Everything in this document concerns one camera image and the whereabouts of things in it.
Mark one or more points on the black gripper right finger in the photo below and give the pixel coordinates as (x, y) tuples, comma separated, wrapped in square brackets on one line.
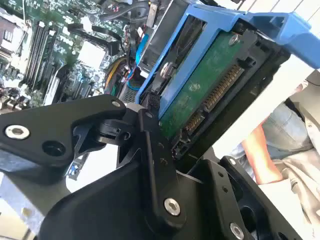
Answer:
[(222, 200)]

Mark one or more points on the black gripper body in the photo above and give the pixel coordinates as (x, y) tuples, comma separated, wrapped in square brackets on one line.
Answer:
[(105, 212)]

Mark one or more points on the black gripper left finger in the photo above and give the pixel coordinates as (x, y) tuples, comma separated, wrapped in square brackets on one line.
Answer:
[(37, 130)]

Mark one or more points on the hard disk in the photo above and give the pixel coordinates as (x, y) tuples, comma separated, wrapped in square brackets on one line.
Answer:
[(200, 87)]

